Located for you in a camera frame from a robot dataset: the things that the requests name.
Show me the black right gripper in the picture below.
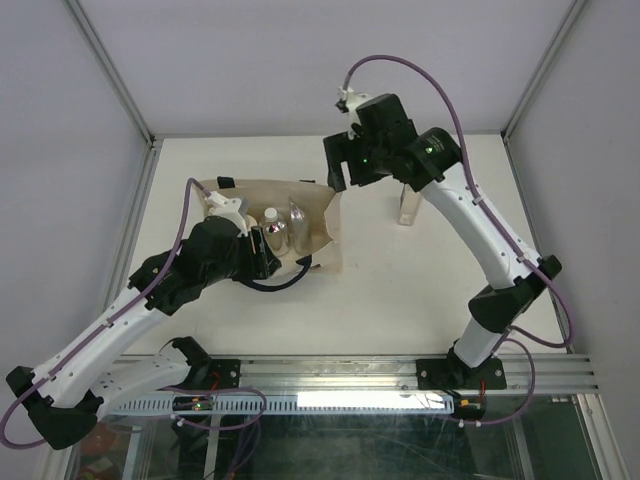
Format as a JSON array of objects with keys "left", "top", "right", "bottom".
[{"left": 323, "top": 128, "right": 390, "bottom": 193}]

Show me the cream canvas tote bag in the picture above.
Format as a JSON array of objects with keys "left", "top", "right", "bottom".
[{"left": 201, "top": 177, "right": 343, "bottom": 278}]

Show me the clear square bottle black cap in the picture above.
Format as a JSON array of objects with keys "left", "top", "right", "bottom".
[{"left": 398, "top": 184, "right": 423, "bottom": 226}]

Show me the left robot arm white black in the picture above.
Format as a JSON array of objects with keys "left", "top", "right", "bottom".
[{"left": 6, "top": 217, "right": 281, "bottom": 450}]

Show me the round silver bottle white cap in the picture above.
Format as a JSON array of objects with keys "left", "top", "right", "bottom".
[{"left": 261, "top": 207, "right": 291, "bottom": 257}]

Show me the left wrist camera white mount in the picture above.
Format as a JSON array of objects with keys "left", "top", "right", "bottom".
[{"left": 205, "top": 191, "right": 252, "bottom": 237}]

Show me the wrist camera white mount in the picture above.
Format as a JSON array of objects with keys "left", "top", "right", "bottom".
[
  {"left": 205, "top": 191, "right": 252, "bottom": 237},
  {"left": 335, "top": 87, "right": 372, "bottom": 136}
]

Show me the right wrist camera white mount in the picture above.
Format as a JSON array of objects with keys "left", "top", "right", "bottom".
[{"left": 335, "top": 87, "right": 372, "bottom": 136}]

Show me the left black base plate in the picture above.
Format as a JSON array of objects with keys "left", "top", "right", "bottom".
[{"left": 152, "top": 349, "right": 243, "bottom": 392}]

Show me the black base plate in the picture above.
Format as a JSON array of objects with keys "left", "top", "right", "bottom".
[
  {"left": 152, "top": 349, "right": 243, "bottom": 392},
  {"left": 415, "top": 356, "right": 507, "bottom": 391}
]

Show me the aluminium frame rail back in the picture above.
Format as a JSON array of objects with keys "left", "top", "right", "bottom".
[{"left": 154, "top": 129, "right": 502, "bottom": 140}]

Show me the left aluminium frame post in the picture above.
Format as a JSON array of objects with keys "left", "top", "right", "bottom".
[{"left": 62, "top": 0, "right": 156, "bottom": 149}]

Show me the aluminium frame post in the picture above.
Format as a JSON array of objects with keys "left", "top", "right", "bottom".
[
  {"left": 62, "top": 0, "right": 156, "bottom": 149},
  {"left": 501, "top": 0, "right": 591, "bottom": 144}
]

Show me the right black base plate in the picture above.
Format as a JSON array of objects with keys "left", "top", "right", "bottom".
[{"left": 415, "top": 356, "right": 507, "bottom": 391}]

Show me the grey slotted cable duct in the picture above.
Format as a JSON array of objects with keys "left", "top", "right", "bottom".
[{"left": 114, "top": 390, "right": 454, "bottom": 417}]

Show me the right aluminium frame post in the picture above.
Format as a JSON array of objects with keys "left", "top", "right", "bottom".
[{"left": 501, "top": 0, "right": 591, "bottom": 144}]

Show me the aluminium mounting rail front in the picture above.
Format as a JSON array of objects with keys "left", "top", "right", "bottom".
[{"left": 212, "top": 353, "right": 600, "bottom": 396}]

